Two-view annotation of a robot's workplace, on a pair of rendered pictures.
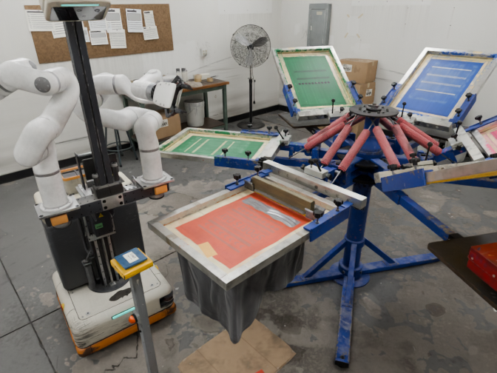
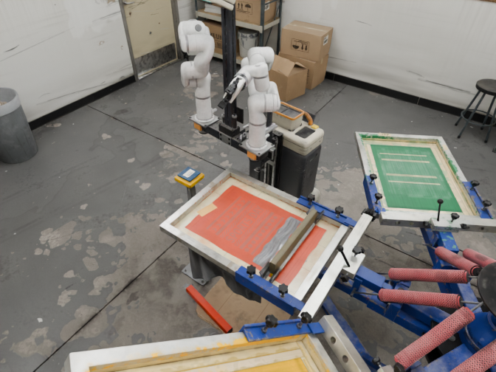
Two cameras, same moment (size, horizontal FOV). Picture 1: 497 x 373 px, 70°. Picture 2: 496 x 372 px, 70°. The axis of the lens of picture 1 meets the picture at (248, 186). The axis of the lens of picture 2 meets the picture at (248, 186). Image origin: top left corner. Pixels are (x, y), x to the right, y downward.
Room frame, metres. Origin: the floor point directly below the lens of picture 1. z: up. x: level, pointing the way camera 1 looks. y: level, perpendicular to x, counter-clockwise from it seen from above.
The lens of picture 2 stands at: (1.17, -1.19, 2.34)
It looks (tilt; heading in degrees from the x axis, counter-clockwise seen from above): 42 degrees down; 77
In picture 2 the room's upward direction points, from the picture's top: 1 degrees clockwise
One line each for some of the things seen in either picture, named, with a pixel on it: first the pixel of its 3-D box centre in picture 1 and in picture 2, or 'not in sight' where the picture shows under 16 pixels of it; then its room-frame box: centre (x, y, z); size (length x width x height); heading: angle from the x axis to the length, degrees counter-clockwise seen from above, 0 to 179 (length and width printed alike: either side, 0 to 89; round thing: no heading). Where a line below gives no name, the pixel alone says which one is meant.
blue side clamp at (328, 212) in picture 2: (248, 183); (322, 213); (1.85, 0.00, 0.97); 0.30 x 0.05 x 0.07; 133
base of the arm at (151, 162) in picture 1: (150, 163); (258, 132); (1.61, 0.48, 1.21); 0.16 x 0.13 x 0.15; 36
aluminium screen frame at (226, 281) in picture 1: (250, 217); (255, 226); (1.49, -0.01, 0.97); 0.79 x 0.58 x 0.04; 133
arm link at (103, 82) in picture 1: (100, 92); (260, 60); (1.66, 0.67, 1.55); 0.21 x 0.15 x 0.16; 83
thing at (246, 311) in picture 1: (272, 281); (224, 275); (1.30, -0.11, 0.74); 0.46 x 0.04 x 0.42; 133
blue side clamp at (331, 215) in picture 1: (327, 221); (266, 288); (1.44, -0.37, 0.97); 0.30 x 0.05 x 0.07; 133
